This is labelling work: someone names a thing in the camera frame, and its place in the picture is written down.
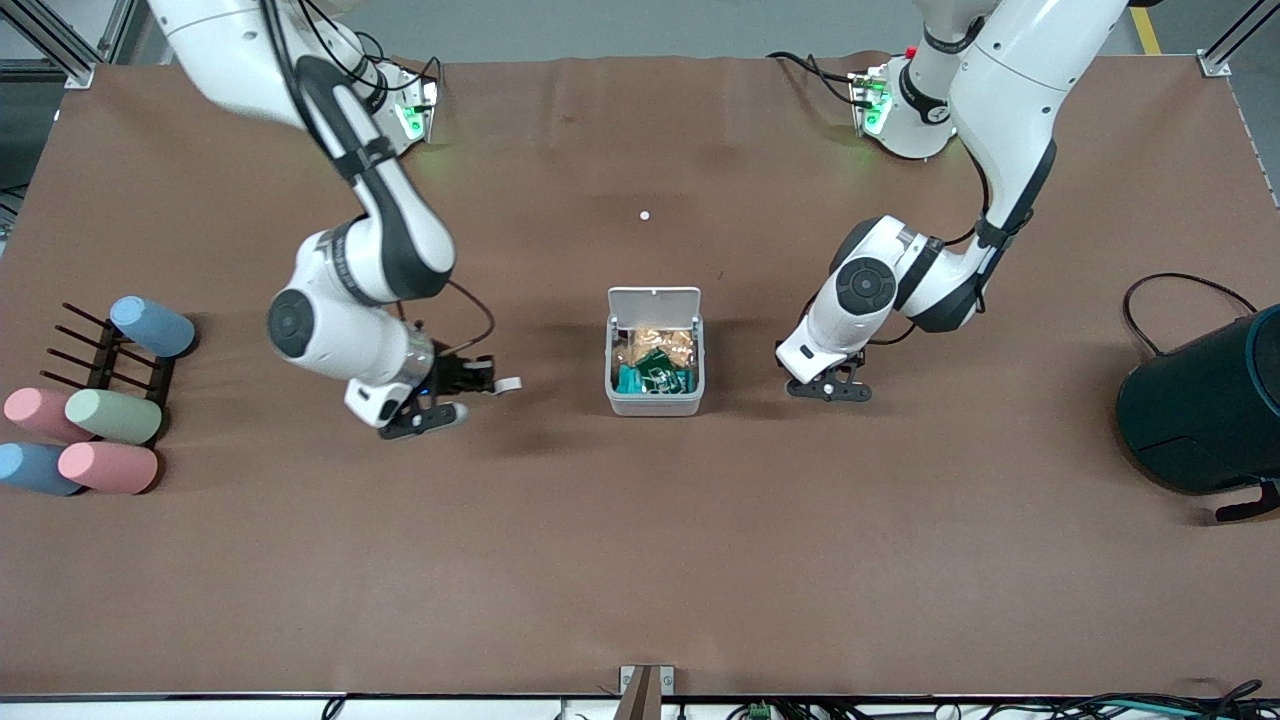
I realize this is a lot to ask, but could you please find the black cable bundle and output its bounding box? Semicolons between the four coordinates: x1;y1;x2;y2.
1040;679;1280;720

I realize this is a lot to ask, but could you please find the black cup rack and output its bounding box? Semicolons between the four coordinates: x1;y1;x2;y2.
40;302;177;447

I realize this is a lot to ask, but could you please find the blue cup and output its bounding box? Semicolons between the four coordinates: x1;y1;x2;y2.
109;295;197;359
0;442;87;498

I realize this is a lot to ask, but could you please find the white square lidded bin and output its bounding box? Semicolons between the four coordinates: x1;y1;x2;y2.
605;286;706;418

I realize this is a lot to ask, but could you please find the brown table cover sheet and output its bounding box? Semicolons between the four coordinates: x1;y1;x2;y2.
0;50;1280;699

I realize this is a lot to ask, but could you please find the tan snack wrapper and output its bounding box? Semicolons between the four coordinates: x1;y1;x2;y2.
613;324;698;369

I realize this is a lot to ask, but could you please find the black looped cable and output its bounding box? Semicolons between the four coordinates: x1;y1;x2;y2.
1122;272;1260;357

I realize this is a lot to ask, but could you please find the dark teal cylindrical bin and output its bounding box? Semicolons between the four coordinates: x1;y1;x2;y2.
1116;304;1280;497

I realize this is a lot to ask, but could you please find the green cup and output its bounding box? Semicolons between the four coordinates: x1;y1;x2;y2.
64;388;164;447

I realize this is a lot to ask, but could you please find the aluminium frame profile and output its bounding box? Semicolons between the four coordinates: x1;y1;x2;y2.
0;0;136;91
1196;0;1280;79

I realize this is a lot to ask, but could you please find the dark green wrapper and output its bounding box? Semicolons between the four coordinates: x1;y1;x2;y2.
634;347;697;394

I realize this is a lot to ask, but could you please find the dark curved foot piece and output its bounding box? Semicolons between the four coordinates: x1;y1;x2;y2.
1214;479;1280;524

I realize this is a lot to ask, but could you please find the pink cup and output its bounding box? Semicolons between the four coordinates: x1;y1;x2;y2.
57;440;160;496
3;387;97;444

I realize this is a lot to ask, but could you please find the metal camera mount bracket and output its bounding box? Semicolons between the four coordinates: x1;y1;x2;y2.
613;664;677;720

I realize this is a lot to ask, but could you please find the black base cable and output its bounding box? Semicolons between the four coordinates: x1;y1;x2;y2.
767;50;873;109

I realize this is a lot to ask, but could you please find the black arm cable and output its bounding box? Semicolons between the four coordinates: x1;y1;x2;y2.
865;140;1001;346
255;0;497;357

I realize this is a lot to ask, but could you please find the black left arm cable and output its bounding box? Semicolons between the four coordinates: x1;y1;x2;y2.
865;140;1001;346

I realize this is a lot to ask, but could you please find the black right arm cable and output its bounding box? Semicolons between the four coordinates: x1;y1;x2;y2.
255;0;497;357

